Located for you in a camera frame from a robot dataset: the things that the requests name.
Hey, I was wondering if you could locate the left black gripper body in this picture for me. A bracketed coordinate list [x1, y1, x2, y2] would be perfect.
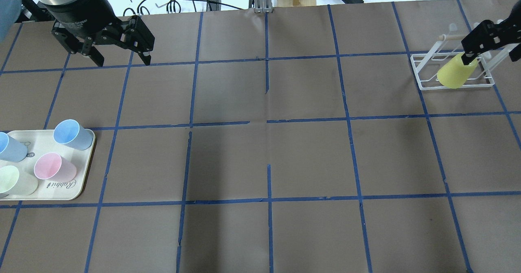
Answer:
[42, 0, 155, 57]

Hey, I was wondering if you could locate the yellow plastic cup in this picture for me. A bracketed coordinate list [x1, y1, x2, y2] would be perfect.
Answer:
[437, 52, 478, 89]

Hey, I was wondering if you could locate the cream white plastic cup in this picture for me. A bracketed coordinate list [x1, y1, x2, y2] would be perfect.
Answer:
[0, 165, 38, 196]

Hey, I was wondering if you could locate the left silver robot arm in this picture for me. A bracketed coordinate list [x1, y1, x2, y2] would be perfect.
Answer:
[1, 0, 155, 66]

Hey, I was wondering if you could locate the light blue cup front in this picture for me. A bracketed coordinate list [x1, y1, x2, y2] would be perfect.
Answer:
[0, 132, 28, 162]

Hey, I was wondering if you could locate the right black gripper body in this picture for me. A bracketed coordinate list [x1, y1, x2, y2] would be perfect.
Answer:
[461, 0, 521, 60]

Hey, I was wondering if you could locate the pink plastic cup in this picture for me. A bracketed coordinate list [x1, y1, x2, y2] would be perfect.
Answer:
[33, 152, 77, 182]

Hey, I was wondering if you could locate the light blue cup rear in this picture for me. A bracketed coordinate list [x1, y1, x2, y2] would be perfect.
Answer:
[53, 119, 94, 151]

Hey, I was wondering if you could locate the light blue cup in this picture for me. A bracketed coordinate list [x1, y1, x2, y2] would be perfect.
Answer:
[53, 119, 94, 151]
[0, 132, 28, 162]

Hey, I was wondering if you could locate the white wire cup rack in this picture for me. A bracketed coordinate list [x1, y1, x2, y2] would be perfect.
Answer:
[410, 23, 518, 91]

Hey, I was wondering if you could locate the white plastic tray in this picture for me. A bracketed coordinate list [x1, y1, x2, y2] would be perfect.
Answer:
[1, 130, 96, 201]

